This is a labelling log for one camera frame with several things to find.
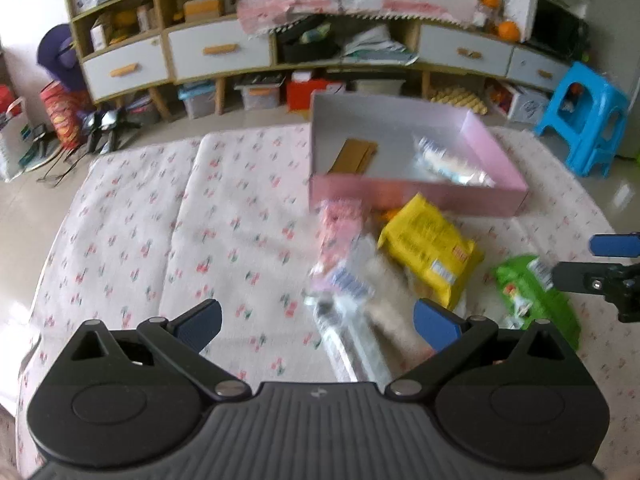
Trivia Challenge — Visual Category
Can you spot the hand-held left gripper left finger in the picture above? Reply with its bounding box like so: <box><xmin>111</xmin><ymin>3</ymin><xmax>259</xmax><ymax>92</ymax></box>
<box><xmin>70</xmin><ymin>299</ymin><xmax>252</xmax><ymax>401</ymax></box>

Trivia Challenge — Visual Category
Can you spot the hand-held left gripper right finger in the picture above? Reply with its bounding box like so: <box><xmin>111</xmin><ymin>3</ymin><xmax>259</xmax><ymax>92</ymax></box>
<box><xmin>384</xmin><ymin>299</ymin><xmax>573</xmax><ymax>401</ymax></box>

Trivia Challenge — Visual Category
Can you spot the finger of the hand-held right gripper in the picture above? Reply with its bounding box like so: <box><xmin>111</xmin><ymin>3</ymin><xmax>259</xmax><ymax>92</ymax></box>
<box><xmin>589</xmin><ymin>232</ymin><xmax>640</xmax><ymax>257</ymax></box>
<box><xmin>551</xmin><ymin>261</ymin><xmax>640</xmax><ymax>324</ymax></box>

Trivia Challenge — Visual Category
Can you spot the green snack packet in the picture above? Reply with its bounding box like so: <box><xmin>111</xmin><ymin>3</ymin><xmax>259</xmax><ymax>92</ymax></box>
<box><xmin>492</xmin><ymin>254</ymin><xmax>582</xmax><ymax>352</ymax></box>

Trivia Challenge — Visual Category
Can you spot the beige cracker packet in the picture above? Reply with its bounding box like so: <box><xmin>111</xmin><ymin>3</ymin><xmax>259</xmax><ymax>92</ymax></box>
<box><xmin>359</xmin><ymin>254</ymin><xmax>435</xmax><ymax>363</ymax></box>

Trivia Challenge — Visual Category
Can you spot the yellow snack packet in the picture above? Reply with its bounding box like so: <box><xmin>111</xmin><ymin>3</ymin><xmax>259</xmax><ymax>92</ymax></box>
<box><xmin>377</xmin><ymin>193</ymin><xmax>485</xmax><ymax>312</ymax></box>

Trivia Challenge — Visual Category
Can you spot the clear blue-print snack packet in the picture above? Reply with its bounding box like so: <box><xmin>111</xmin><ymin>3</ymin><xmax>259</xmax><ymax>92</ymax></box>
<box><xmin>312</xmin><ymin>296</ymin><xmax>397</xmax><ymax>386</ymax></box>

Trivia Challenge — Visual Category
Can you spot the silver striped snack packet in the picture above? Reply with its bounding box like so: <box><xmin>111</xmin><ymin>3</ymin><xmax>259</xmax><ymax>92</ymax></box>
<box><xmin>306</xmin><ymin>259</ymin><xmax>377</xmax><ymax>307</ymax></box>

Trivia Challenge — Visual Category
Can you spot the pink cardboard box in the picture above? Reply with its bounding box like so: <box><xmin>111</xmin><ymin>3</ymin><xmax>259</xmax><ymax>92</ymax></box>
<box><xmin>307</xmin><ymin>91</ymin><xmax>530</xmax><ymax>218</ymax></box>

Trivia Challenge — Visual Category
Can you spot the red white snack packet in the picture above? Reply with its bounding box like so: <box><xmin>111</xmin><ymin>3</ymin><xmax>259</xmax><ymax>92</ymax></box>
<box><xmin>310</xmin><ymin>198</ymin><xmax>364</xmax><ymax>282</ymax></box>

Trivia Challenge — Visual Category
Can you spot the cherry print floor mat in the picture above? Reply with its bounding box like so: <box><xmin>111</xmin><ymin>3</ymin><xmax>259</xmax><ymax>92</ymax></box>
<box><xmin>14</xmin><ymin>124</ymin><xmax>640</xmax><ymax>480</ymax></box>

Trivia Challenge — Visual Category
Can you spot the blue plastic stool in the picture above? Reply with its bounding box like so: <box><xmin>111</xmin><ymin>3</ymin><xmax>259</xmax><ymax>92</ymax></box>
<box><xmin>533</xmin><ymin>61</ymin><xmax>631</xmax><ymax>179</ymax></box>

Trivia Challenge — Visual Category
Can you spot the clear white snack packet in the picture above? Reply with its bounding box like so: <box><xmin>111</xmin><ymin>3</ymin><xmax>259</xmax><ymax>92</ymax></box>
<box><xmin>412</xmin><ymin>135</ymin><xmax>497</xmax><ymax>189</ymax></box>

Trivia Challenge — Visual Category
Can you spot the white printed carton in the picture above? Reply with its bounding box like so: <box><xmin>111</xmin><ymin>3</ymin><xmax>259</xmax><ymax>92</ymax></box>
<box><xmin>492</xmin><ymin>82</ymin><xmax>552</xmax><ymax>124</ymax></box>

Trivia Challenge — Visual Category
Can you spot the brown flat packet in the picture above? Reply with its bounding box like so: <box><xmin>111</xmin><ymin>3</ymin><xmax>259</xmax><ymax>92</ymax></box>
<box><xmin>330</xmin><ymin>138</ymin><xmax>380</xmax><ymax>177</ymax></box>

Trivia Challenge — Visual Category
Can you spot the yellow egg tray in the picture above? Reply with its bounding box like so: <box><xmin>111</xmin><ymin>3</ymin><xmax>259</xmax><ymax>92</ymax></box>
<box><xmin>429</xmin><ymin>85</ymin><xmax>489</xmax><ymax>117</ymax></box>

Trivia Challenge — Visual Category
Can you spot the clear bin blue lid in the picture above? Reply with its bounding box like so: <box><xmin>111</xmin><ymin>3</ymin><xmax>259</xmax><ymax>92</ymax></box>
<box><xmin>178</xmin><ymin>82</ymin><xmax>222</xmax><ymax>120</ymax></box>

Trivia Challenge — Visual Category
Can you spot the black microwave oven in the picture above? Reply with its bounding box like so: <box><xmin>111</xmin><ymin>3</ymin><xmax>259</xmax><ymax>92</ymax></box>
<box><xmin>529</xmin><ymin>0</ymin><xmax>589</xmax><ymax>54</ymax></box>

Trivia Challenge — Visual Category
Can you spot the red patterned bag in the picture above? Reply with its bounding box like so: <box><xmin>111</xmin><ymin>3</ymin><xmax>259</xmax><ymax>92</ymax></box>
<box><xmin>39</xmin><ymin>82</ymin><xmax>89</xmax><ymax>151</ymax></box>

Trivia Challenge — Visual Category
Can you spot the red box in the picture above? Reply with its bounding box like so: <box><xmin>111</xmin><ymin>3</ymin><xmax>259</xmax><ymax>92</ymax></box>
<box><xmin>285</xmin><ymin>78</ymin><xmax>347</xmax><ymax>114</ymax></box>

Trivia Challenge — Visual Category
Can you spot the white foam box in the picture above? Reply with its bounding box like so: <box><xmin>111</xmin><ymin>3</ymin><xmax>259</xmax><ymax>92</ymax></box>
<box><xmin>501</xmin><ymin>0</ymin><xmax>539</xmax><ymax>44</ymax></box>

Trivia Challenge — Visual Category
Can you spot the white shopping bag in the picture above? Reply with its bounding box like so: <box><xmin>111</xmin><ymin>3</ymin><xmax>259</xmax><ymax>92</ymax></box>
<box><xmin>0</xmin><ymin>97</ymin><xmax>47</xmax><ymax>182</ymax></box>

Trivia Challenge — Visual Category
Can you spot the low wooden cabinet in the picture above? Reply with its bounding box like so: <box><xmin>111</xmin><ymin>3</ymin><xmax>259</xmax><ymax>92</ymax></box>
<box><xmin>160</xmin><ymin>9</ymin><xmax>577</xmax><ymax>122</ymax></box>

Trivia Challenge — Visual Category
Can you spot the stack of papers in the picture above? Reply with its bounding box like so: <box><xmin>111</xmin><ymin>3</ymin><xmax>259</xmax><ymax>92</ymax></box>
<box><xmin>342</xmin><ymin>24</ymin><xmax>420</xmax><ymax>67</ymax></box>

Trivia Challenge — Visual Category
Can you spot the black storage bin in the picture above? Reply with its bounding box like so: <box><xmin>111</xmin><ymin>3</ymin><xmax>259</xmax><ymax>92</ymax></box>
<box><xmin>276</xmin><ymin>14</ymin><xmax>344</xmax><ymax>64</ymax></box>

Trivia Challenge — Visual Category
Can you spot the purple hat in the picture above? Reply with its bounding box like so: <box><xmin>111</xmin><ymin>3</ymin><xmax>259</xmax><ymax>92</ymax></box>
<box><xmin>37</xmin><ymin>23</ymin><xmax>84</xmax><ymax>89</ymax></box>

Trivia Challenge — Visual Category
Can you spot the yellow shelf item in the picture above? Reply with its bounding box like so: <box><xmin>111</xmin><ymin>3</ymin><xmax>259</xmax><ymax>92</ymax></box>
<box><xmin>109</xmin><ymin>10</ymin><xmax>139</xmax><ymax>44</ymax></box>

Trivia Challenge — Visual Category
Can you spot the small brown cardboard box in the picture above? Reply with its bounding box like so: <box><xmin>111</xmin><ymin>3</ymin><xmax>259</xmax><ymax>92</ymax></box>
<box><xmin>183</xmin><ymin>0</ymin><xmax>225</xmax><ymax>24</ymax></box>

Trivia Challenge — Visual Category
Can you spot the tall wooden shelf unit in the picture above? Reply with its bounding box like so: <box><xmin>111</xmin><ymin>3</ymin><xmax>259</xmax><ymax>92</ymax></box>
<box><xmin>62</xmin><ymin>0</ymin><xmax>174</xmax><ymax>122</ymax></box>

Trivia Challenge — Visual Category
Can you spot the pink cherry print cloth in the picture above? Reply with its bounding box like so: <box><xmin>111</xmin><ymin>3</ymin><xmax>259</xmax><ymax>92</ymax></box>
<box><xmin>236</xmin><ymin>0</ymin><xmax>474</xmax><ymax>37</ymax></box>

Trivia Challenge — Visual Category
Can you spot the white drawer wooden handle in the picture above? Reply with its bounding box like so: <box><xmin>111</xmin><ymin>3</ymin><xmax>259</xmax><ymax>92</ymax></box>
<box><xmin>419</xmin><ymin>23</ymin><xmax>514</xmax><ymax>79</ymax></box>
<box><xmin>507</xmin><ymin>46</ymin><xmax>574</xmax><ymax>94</ymax></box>
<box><xmin>167</xmin><ymin>19</ymin><xmax>274</xmax><ymax>84</ymax></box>
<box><xmin>80</xmin><ymin>36</ymin><xmax>169</xmax><ymax>104</ymax></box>

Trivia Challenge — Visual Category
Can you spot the clear bin orange handle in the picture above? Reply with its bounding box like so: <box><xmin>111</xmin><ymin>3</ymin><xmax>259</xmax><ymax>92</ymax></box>
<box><xmin>234</xmin><ymin>82</ymin><xmax>282</xmax><ymax>111</ymax></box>

